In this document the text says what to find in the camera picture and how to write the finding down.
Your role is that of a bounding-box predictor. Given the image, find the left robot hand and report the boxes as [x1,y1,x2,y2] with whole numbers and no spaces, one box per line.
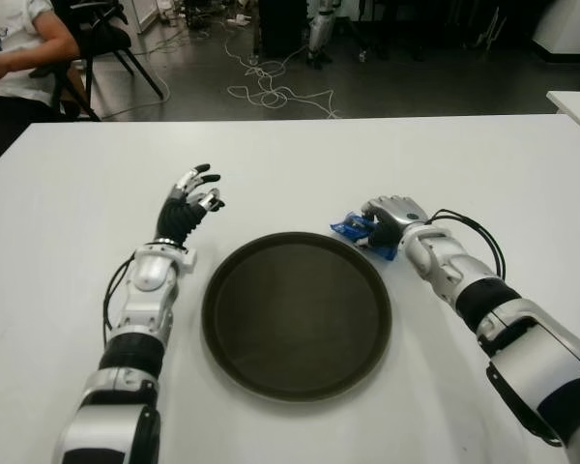
[155,162,226,247]

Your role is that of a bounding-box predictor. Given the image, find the black cabinet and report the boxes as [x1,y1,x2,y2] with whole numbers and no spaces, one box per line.
[253,0,313,59]

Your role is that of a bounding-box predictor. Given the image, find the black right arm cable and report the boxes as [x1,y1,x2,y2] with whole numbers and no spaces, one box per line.
[427,208,507,281]

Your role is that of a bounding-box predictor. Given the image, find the white curved cabinet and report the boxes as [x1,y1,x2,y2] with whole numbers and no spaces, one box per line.
[531,0,580,64]

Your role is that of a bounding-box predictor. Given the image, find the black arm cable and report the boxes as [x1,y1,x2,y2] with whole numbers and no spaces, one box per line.
[101,258,136,344]
[427,208,507,281]

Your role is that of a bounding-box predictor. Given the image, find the thick white floor cable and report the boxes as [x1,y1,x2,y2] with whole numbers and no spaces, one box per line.
[221,33,342,120]

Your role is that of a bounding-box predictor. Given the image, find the black chair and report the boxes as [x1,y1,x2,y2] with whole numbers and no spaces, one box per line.
[52,0,168,101]
[28,60,102,122]

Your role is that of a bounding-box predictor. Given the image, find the grey metal stand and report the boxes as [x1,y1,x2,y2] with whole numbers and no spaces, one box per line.
[473,4,508,49]

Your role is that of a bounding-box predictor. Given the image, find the thin grey floor cable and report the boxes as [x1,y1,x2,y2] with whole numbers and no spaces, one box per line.
[101,38,194,120]

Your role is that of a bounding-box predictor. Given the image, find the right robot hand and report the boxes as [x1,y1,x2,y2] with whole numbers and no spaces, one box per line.
[360,194,429,255]

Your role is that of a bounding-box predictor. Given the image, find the white panel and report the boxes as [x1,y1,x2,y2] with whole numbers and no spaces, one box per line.
[125,0,163,35]

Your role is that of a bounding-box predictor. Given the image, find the round dark brown tray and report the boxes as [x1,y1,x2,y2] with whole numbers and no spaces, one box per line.
[201,231,394,402]

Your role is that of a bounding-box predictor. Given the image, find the blue Oreo packet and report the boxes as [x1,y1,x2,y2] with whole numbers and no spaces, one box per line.
[329,208,398,262]

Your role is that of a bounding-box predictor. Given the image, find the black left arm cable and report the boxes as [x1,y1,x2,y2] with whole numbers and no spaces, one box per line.
[101,258,136,344]

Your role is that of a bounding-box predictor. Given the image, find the seated person white shirt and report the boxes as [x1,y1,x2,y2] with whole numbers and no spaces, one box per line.
[0,0,81,168]

